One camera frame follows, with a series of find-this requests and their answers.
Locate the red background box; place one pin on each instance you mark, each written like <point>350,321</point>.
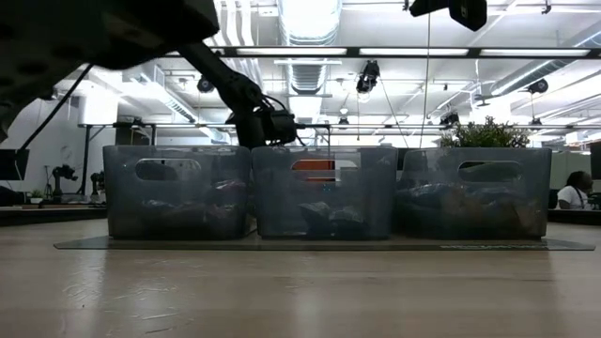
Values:
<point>312,164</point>

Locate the black overhead light bar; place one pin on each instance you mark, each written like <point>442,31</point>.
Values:
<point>375,51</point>

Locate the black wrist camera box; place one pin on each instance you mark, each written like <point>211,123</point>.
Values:
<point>281,127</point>

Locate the black ceiling spotlight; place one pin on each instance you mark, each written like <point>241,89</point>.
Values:
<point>205,85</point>
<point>538,86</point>
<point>367,80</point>
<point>450,119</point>

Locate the long silver air duct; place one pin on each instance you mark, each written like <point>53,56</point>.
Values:
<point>540,70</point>

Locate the green artificial potted plant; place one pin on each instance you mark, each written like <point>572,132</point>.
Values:
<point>483,133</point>

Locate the grey translucent plastic bin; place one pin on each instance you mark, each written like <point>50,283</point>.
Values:
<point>535,188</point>
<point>282,197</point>
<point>122,197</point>

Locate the black background robot arm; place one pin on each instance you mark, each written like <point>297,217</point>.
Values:
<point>63,173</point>

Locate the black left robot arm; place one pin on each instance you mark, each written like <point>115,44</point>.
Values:
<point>94,28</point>

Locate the blue granola bar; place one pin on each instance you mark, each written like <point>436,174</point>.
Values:
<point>429,195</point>

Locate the white rectangular air duct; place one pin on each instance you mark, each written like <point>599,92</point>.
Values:
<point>164,101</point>

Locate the black monitor screen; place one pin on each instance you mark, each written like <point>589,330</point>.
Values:
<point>596,159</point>
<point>11,164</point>

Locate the round silver air duct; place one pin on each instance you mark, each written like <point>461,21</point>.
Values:
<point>307,28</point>

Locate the person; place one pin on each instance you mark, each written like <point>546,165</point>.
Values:
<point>575,195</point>

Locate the small background plant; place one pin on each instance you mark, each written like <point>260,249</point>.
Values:
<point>36,193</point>

